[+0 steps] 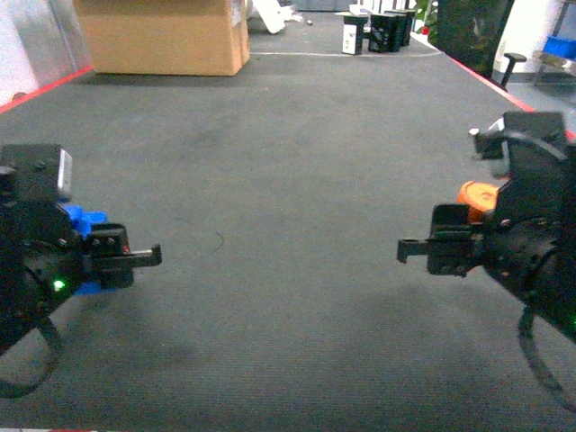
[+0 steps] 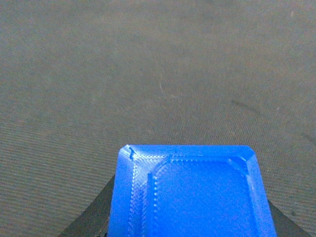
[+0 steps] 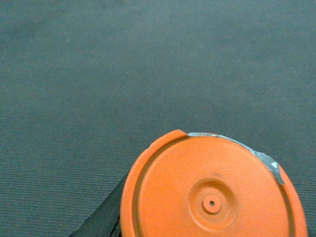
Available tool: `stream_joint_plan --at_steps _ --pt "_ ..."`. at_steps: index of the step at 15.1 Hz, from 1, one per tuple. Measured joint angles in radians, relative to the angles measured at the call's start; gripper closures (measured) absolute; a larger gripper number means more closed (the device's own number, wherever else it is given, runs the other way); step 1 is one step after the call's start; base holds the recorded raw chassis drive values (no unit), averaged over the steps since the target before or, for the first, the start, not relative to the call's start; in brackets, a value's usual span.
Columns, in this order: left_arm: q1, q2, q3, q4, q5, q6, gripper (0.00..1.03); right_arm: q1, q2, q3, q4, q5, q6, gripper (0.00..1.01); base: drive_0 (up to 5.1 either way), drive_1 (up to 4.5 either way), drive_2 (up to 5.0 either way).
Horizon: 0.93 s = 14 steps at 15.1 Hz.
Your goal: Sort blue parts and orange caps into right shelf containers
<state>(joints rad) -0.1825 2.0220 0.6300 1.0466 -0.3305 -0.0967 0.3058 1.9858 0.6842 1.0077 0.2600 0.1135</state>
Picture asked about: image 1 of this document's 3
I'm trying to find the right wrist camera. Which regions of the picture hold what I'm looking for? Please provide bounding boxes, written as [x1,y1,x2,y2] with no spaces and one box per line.
[468,111,568,180]

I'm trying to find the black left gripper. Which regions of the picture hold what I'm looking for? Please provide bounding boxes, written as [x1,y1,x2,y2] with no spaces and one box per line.
[1,200,162,352]

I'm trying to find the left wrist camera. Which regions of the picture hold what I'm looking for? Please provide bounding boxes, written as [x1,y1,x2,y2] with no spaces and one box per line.
[1,144,73,203]

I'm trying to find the orange round cap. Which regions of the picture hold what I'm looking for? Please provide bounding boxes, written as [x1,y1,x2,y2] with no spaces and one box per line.
[455,181,499,223]

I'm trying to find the green potted plant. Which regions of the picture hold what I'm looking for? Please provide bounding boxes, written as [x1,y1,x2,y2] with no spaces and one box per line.
[415,0,438,46]

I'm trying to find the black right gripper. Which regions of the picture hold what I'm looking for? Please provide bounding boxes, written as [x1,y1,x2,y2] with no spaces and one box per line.
[396,148,575,333]

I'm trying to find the black and white boxes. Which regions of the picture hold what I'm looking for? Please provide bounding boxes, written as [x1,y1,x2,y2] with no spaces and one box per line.
[337,9,416,55]

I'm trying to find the black office chair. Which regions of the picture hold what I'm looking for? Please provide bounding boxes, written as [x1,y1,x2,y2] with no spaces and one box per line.
[500,52,527,90]

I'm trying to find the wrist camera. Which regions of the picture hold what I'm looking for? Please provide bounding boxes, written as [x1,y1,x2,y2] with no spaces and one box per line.
[1,144,73,203]
[468,111,568,180]

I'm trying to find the blue plastic block part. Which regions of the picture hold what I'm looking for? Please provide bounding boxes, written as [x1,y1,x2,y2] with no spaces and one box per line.
[63,204,108,296]

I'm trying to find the large cardboard box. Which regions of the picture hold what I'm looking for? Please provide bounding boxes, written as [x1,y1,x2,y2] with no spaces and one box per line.
[73,1,250,77]

